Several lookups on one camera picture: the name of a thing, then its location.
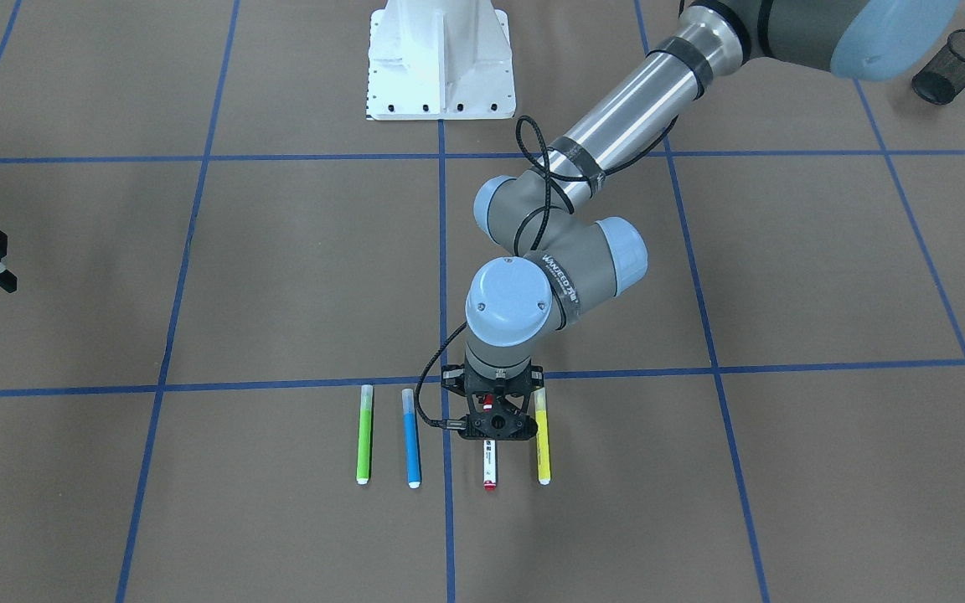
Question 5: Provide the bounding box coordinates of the red and white marker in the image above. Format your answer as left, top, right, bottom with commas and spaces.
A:
482, 439, 498, 492

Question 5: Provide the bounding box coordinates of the yellow highlighter marker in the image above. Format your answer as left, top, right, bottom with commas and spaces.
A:
534, 387, 552, 486

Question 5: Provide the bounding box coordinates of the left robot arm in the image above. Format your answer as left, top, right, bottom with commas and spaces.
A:
415, 1, 960, 441

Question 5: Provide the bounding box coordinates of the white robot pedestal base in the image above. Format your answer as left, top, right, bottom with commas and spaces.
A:
365, 1, 517, 121

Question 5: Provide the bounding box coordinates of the blue highlighter marker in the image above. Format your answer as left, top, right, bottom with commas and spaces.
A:
401, 387, 422, 489

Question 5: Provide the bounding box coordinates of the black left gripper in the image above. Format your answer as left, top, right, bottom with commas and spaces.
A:
441, 365, 544, 441

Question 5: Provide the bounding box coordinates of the black mesh cup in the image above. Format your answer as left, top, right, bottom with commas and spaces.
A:
911, 29, 965, 106

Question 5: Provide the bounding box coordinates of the green highlighter marker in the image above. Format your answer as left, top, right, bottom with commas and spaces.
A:
355, 384, 373, 486

